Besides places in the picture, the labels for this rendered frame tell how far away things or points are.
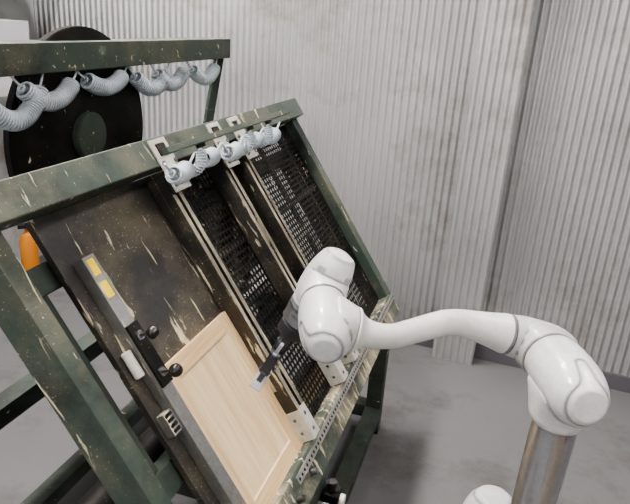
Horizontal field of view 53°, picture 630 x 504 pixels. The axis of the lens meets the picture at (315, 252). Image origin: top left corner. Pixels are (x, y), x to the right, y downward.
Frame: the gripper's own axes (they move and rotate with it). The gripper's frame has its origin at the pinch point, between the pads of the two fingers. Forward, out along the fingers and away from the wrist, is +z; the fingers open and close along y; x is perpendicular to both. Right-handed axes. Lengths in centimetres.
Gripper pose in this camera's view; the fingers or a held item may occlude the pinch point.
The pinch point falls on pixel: (260, 378)
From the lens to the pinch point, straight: 162.3
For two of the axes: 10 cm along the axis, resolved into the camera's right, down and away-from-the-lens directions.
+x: 8.2, 5.7, -0.9
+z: -4.8, 7.6, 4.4
